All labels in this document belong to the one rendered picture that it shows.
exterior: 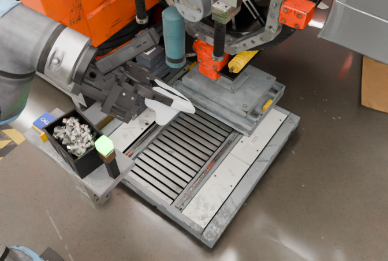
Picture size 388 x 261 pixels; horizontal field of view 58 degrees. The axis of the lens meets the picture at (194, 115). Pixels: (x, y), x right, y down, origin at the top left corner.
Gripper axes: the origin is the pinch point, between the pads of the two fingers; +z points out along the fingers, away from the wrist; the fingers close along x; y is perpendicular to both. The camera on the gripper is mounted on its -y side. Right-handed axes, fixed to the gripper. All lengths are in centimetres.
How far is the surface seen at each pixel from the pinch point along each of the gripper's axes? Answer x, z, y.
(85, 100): -114, -25, 60
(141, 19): -73, -16, 3
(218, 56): -54, 11, -2
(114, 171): -44, -2, 47
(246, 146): -96, 56, 37
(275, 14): -61, 22, -22
